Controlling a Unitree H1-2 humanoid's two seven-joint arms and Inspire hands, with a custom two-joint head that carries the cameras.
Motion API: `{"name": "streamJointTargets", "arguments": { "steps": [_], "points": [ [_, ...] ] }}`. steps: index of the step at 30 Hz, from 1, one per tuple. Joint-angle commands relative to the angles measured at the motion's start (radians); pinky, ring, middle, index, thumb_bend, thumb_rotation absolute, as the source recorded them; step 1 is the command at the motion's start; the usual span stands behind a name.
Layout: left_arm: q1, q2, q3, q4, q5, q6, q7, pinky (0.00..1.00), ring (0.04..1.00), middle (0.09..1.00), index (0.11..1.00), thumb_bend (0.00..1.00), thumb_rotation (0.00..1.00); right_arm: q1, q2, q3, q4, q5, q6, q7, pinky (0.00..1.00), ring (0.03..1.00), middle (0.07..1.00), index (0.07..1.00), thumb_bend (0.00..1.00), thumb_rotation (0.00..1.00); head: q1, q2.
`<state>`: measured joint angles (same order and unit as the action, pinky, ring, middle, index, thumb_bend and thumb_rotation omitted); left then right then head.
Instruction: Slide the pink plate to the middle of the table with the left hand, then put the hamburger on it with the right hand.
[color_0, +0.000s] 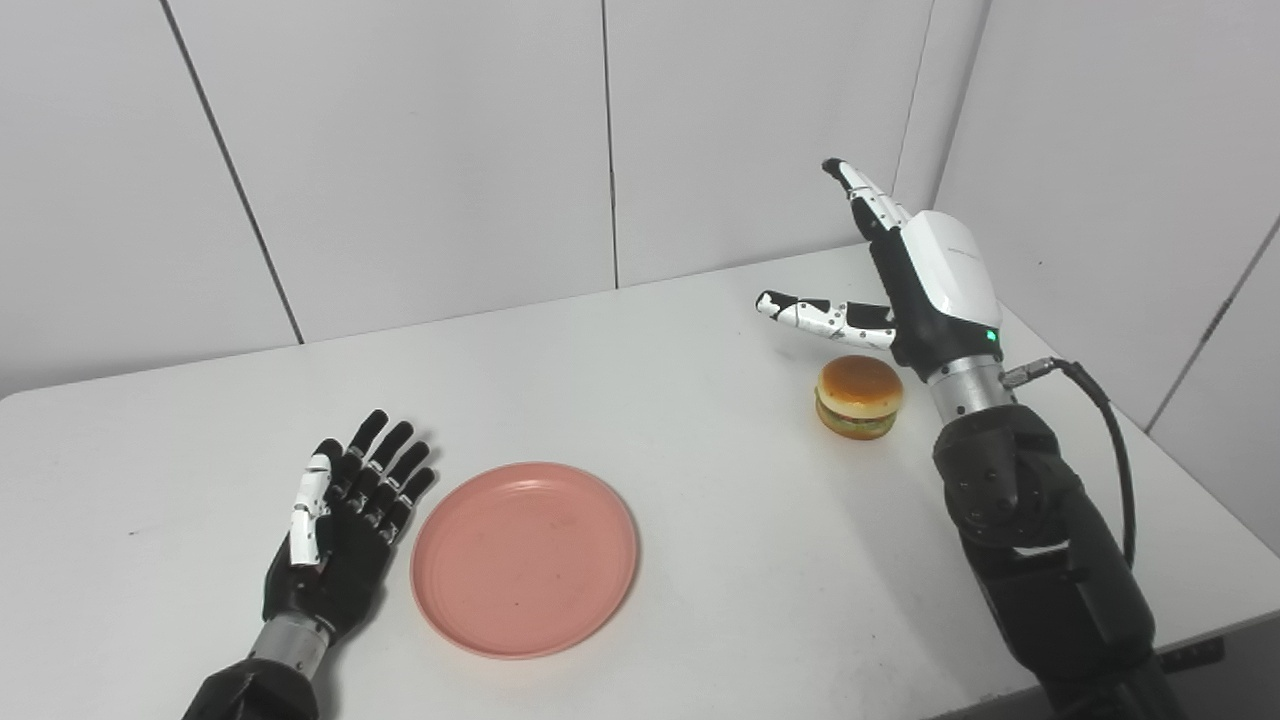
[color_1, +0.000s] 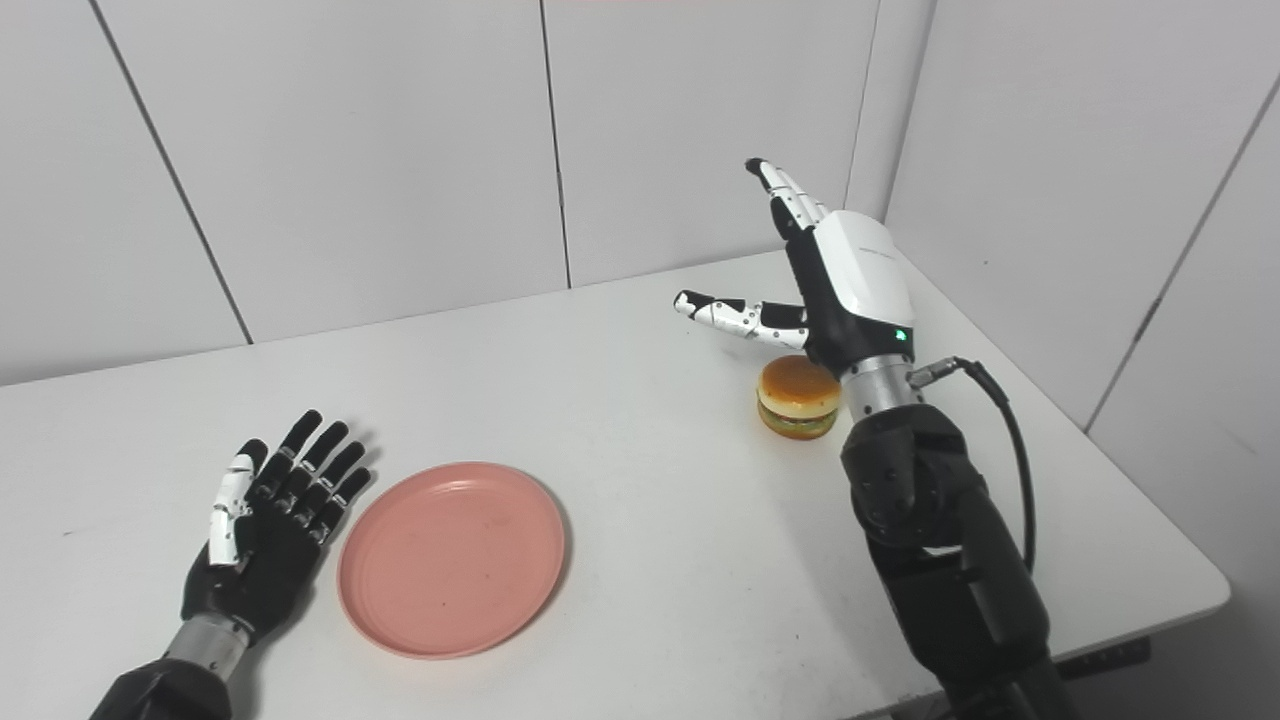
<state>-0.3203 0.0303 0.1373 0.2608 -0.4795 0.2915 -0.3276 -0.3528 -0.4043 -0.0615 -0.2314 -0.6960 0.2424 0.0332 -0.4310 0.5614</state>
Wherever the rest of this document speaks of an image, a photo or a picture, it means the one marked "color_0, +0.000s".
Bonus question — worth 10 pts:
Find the pink round plate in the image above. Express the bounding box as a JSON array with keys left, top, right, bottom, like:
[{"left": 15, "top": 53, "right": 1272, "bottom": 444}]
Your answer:
[{"left": 410, "top": 461, "right": 640, "bottom": 660}]

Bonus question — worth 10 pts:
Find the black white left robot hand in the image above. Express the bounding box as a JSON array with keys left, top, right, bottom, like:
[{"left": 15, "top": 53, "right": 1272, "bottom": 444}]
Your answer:
[{"left": 262, "top": 409, "right": 438, "bottom": 641}]

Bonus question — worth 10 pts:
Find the toy hamburger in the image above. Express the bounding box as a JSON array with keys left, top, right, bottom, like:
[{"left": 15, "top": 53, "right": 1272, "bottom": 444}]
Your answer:
[{"left": 815, "top": 355, "right": 905, "bottom": 441}]

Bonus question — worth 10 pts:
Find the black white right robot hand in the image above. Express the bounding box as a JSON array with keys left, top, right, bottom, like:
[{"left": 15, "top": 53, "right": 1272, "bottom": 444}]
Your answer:
[{"left": 755, "top": 158, "right": 1004, "bottom": 383}]

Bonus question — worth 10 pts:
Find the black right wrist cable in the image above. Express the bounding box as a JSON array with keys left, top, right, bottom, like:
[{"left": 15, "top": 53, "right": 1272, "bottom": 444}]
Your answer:
[{"left": 1003, "top": 358, "right": 1138, "bottom": 569}]

